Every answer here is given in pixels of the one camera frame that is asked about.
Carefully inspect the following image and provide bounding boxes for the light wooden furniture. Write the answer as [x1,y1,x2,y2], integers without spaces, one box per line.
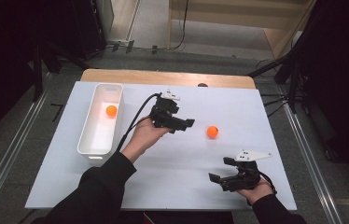
[166,0,317,60]

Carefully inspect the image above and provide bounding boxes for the white board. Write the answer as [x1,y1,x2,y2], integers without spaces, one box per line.
[24,80,298,212]

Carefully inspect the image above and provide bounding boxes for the black stand legs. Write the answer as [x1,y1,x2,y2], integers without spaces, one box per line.
[246,55,302,115]

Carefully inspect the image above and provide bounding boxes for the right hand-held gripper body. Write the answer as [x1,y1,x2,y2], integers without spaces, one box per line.
[218,149,273,192]

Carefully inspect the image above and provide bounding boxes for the dark cabinet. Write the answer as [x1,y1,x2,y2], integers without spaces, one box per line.
[69,0,115,61]

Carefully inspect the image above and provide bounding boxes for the aluminium floor rail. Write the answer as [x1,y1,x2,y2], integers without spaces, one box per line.
[0,73,52,220]
[283,102,344,224]

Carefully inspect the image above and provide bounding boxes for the black stand leg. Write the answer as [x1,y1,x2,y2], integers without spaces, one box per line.
[32,43,45,103]

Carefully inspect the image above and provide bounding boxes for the hanging black cable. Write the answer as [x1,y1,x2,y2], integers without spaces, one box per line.
[166,0,190,51]

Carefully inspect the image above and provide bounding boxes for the person's left hand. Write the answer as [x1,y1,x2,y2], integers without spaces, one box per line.
[120,115,172,163]

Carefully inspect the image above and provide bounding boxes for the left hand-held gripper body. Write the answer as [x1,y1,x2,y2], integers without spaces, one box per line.
[148,90,187,133]

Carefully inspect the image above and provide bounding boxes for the right hand-held gripper cable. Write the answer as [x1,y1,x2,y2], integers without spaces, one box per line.
[258,172,278,195]

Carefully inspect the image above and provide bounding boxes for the hand-held gripper cable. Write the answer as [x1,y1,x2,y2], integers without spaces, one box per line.
[258,172,278,195]
[116,91,163,153]

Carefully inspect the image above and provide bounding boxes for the left hand-held gripper cable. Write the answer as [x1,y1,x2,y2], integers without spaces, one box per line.
[116,91,163,153]

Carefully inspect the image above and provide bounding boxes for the person's right hand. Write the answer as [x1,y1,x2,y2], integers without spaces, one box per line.
[236,180,274,206]

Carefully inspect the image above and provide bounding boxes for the black curtain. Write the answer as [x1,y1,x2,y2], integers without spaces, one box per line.
[0,0,82,147]
[287,0,349,194]

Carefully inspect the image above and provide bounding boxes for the orange ball with dark mark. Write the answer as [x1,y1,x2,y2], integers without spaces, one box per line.
[206,125,219,139]

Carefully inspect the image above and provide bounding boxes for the white plastic bin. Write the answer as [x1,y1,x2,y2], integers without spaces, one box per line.
[77,82,124,167]

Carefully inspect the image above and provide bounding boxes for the plain orange ball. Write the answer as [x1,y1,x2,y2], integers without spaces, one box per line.
[105,105,119,119]

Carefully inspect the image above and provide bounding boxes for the wooden table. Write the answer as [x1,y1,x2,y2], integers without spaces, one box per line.
[79,68,257,91]

